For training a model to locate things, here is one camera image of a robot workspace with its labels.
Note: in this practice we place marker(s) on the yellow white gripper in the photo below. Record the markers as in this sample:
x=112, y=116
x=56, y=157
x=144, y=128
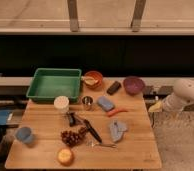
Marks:
x=157, y=107

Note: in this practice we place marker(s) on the dark red grape bunch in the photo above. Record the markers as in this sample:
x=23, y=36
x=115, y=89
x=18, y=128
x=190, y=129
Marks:
x=71, y=138

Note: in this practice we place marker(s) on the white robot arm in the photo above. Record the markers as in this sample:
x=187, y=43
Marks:
x=182, y=96

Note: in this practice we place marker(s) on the small metal cup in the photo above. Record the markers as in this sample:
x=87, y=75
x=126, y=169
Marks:
x=87, y=102

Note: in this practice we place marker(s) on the white paper cup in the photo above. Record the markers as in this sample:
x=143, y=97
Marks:
x=61, y=103

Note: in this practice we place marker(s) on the blue plastic cup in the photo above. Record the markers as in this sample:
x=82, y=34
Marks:
x=24, y=135

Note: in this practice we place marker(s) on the purple bowl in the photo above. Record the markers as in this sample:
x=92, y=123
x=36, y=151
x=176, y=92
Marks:
x=133, y=85

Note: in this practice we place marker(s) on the orange carrot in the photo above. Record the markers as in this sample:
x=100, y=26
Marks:
x=115, y=111

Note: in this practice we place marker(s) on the grey blue cloth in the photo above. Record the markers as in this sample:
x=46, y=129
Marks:
x=117, y=130

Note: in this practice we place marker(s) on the black rectangular block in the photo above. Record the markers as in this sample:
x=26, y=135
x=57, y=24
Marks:
x=114, y=88

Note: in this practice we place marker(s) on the blue sponge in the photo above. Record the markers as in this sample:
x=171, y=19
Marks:
x=105, y=103

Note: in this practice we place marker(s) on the metal fork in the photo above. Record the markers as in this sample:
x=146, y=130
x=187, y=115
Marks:
x=92, y=144

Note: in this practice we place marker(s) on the orange bowl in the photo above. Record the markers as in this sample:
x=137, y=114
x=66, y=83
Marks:
x=92, y=79

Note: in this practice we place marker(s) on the small black clip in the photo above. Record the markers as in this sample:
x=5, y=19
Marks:
x=71, y=119

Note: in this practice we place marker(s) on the yellow apple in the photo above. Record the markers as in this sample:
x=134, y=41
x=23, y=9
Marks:
x=65, y=156

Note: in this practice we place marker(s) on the green plastic tray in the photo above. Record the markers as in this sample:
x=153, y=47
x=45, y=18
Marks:
x=49, y=83

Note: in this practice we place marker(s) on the blue chair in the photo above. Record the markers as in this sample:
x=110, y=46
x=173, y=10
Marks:
x=5, y=116

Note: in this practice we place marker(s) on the black handled knife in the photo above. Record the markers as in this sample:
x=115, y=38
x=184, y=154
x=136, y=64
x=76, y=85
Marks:
x=90, y=129

